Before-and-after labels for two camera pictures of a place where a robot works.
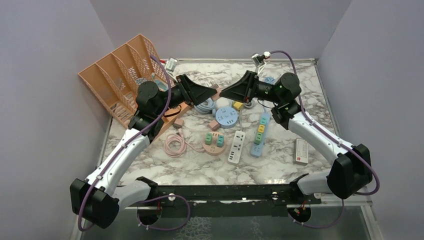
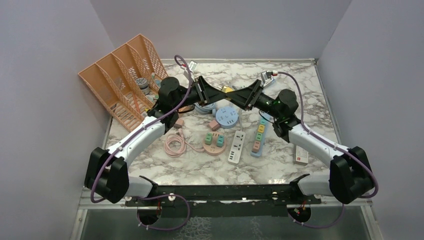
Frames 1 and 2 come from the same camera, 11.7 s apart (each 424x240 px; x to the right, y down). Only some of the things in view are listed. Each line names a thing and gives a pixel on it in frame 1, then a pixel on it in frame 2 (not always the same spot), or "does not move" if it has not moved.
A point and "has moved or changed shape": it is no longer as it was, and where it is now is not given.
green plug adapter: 258,138 does not move
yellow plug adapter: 261,128 does not move
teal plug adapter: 220,141 does not move
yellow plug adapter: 237,105 has moved or changed shape
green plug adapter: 208,139 does not move
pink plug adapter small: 216,97 has moved or changed shape
